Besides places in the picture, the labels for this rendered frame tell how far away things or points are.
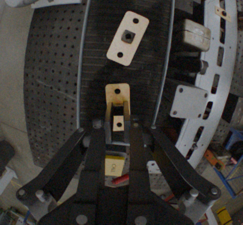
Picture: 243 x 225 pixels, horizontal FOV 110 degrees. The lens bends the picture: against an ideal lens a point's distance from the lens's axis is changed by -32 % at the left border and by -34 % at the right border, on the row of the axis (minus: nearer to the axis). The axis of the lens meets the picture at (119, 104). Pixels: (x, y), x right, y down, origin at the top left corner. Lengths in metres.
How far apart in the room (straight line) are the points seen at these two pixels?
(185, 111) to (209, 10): 0.36
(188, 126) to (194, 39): 0.30
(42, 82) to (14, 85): 1.25
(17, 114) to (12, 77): 0.58
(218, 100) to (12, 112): 2.36
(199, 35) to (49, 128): 0.92
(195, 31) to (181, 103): 0.18
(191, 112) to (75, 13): 0.70
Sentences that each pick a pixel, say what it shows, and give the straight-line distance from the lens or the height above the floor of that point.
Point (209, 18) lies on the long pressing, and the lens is 0.50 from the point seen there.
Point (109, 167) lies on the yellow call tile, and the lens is 0.30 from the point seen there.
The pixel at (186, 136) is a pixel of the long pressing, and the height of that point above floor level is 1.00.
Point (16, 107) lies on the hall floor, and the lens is 2.14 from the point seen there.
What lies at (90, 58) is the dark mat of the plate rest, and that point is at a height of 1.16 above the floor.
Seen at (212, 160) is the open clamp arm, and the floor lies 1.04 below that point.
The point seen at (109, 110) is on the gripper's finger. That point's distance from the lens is 0.17.
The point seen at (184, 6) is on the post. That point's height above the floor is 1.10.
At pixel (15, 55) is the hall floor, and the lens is 1.98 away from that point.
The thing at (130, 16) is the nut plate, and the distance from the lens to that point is 0.21.
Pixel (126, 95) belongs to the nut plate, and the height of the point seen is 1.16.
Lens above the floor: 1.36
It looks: 70 degrees down
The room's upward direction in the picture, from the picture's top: 179 degrees counter-clockwise
